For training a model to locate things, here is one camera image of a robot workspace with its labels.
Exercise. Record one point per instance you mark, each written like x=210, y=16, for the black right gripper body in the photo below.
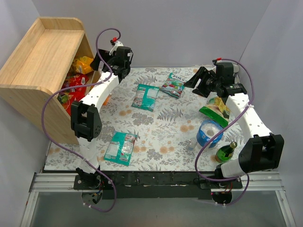
x=203, y=82

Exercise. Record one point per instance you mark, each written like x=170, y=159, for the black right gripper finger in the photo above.
x=199, y=75
x=201, y=92

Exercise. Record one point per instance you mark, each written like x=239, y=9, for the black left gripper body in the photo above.
x=104, y=64

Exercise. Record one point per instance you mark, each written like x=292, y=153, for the orange Lot 100 mango gummy bag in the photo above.
x=82, y=65

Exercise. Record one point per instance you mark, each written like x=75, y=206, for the small orange candy bag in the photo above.
x=107, y=100

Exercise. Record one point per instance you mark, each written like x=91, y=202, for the red Lot 100 fruit gummy bag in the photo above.
x=76, y=80

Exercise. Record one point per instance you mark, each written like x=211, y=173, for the teal fox's bag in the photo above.
x=145, y=97
x=121, y=148

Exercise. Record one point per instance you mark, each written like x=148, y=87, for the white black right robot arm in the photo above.
x=263, y=149

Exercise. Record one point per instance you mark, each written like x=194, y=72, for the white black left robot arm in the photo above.
x=85, y=118

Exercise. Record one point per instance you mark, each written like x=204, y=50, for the Fox's mint blossom candy bag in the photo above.
x=174, y=86

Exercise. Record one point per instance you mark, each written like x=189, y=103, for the wooden shelf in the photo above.
x=36, y=70

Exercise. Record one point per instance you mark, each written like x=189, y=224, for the green white Chuba chips bag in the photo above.
x=216, y=110

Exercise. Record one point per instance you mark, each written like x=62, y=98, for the tin can orange label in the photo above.
x=236, y=69

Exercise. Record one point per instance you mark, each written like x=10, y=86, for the teal Fox's bag back side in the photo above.
x=145, y=97

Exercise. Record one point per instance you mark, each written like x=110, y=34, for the small clear plastic bottle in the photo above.
x=191, y=144

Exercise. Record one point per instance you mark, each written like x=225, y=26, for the floral patterned table mat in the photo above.
x=162, y=134

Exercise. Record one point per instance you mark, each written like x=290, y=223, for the green glass bottle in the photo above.
x=225, y=153

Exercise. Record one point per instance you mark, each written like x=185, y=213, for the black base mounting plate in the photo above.
x=151, y=184

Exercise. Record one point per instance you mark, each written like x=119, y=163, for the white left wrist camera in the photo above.
x=115, y=44

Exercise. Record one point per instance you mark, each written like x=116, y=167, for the aluminium frame rail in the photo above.
x=52, y=202

